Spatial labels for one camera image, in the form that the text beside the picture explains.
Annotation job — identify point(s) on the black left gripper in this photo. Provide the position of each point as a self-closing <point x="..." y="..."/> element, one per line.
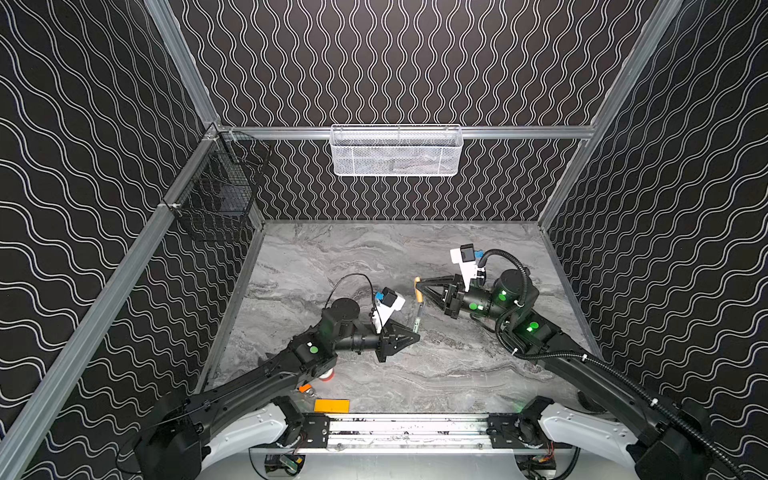
<point x="384" y="343"/>

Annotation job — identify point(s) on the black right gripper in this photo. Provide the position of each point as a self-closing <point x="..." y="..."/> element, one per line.
<point x="452" y="297"/>

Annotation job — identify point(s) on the light green pen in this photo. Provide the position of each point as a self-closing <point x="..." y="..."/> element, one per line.
<point x="418" y="318"/>

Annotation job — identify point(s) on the tan pen cap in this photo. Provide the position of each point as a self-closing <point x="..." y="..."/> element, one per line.
<point x="418" y="294"/>

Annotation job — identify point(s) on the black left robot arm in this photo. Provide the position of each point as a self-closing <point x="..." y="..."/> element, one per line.
<point x="176" y="438"/>

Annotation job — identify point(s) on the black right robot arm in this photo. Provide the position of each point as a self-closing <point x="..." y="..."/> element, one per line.
<point x="652" y="434"/>

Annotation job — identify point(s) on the red white tape roll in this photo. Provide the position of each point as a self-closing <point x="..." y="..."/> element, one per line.
<point x="327" y="376"/>

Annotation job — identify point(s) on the yellow card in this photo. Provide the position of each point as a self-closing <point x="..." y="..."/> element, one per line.
<point x="332" y="406"/>

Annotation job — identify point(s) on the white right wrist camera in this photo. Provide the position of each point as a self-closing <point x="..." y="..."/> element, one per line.
<point x="467" y="258"/>

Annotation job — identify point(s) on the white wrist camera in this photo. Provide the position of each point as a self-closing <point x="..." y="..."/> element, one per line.
<point x="386" y="302"/>
<point x="467" y="258"/>

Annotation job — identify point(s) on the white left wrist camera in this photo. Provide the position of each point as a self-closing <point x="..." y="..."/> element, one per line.
<point x="386" y="302"/>

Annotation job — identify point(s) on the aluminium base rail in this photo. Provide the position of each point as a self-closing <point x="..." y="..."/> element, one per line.
<point x="414" y="432"/>

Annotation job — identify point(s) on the white wire mesh basket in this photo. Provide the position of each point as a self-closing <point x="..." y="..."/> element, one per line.
<point x="390" y="150"/>

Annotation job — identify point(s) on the black wire mesh basket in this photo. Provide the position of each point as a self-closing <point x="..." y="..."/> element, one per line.
<point x="217" y="199"/>

